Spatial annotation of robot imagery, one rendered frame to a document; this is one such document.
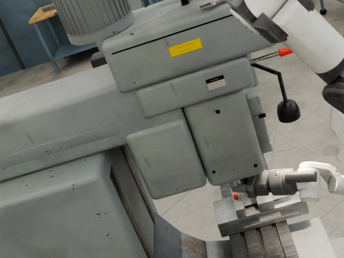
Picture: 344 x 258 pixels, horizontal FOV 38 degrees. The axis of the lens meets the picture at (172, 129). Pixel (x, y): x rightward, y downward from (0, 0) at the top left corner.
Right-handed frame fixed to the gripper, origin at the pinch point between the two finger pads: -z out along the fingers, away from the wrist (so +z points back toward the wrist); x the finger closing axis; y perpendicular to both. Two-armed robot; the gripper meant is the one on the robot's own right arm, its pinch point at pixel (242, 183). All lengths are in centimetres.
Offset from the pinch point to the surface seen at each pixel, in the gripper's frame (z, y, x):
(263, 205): 0.2, 19.5, -11.0
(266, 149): 11.1, -12.0, -2.4
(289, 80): -64, 122, -316
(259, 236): -3.0, 30.7, -5.9
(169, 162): -12.4, -23.9, 18.3
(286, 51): 26, -47, 1
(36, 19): -427, 29, -431
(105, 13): -15, -72, 16
